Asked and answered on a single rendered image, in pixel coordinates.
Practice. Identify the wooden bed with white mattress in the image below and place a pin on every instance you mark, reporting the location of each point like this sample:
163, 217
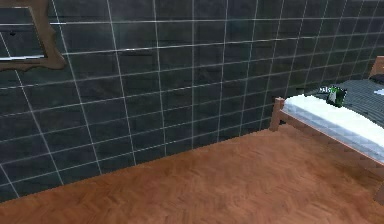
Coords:
333, 121

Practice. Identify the dark grey bed blanket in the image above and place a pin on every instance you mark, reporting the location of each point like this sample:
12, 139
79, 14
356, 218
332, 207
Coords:
363, 96

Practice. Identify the green and black notepad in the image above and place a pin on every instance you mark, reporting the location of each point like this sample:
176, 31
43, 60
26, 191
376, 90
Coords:
337, 96

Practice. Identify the dark grey pillow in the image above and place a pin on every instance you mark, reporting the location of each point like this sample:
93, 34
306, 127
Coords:
378, 78

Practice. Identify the brown framed wall mirror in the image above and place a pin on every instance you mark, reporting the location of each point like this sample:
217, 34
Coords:
50, 50

